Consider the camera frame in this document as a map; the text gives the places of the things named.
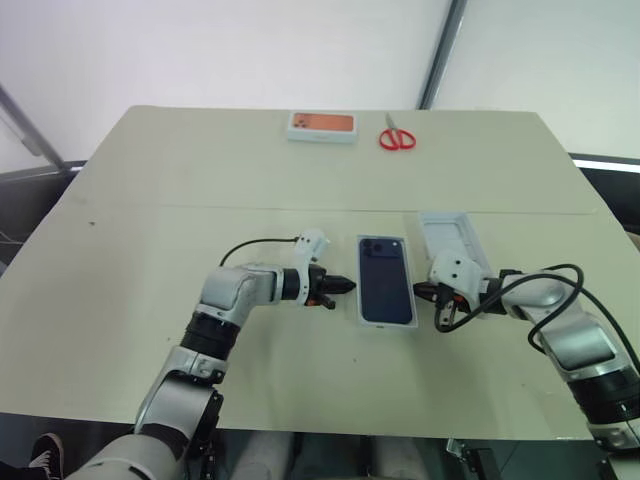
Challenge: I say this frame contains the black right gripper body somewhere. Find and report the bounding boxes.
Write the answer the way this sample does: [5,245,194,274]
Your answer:
[433,281,474,327]

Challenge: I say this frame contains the dark metal post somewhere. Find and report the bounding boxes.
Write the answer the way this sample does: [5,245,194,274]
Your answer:
[415,0,469,111]

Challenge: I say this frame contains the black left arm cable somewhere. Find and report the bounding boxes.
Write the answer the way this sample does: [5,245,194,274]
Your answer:
[219,236,302,269]

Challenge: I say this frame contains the red handled scissors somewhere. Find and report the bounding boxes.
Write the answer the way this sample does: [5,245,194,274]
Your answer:
[377,112,418,152]

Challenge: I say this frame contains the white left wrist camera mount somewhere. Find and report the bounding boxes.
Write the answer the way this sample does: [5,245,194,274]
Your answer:
[293,227,333,307]

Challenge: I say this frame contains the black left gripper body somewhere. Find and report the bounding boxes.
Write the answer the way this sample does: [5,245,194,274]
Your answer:
[305,266,333,308]

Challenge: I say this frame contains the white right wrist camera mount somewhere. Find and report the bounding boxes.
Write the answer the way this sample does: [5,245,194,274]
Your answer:
[430,249,490,302]

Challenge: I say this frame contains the dark metal window frame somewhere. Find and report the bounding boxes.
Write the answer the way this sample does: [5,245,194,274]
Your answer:
[0,82,86,174]

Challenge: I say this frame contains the black white sneaker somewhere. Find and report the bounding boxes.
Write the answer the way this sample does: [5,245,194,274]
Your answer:
[29,433,66,472]

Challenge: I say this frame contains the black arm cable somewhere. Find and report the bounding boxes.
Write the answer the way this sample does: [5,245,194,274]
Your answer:
[433,264,640,369]
[219,236,302,269]

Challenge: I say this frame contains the dark blue smartphone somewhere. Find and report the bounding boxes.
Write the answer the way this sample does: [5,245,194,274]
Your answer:
[356,234,416,324]

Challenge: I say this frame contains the sealed orange print phone box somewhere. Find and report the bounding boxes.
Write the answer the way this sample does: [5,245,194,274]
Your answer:
[286,110,358,148]

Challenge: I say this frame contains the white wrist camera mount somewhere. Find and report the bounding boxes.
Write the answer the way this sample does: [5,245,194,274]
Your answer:
[293,227,333,307]
[430,249,490,302]

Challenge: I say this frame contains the black metal table clamp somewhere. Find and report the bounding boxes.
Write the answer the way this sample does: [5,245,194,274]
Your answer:
[446,438,497,480]

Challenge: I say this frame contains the dark side bench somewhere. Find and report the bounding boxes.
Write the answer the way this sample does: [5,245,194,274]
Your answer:
[568,151,640,232]

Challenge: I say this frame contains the white box lid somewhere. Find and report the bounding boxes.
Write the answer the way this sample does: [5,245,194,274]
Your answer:
[418,210,488,274]

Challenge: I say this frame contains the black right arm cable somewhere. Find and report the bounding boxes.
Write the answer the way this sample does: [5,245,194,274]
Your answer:
[433,264,640,369]

